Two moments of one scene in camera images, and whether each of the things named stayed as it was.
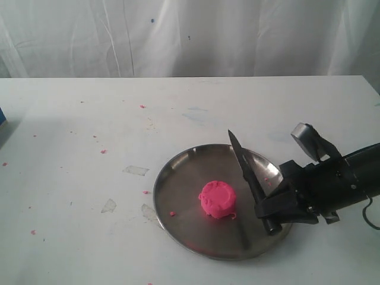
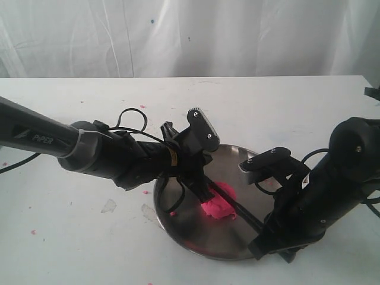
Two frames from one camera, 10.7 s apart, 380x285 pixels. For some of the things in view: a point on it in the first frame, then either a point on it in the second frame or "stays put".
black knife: [254, 184] → [235, 205]
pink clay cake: [218, 200] stays put
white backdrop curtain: [119, 38] stays put
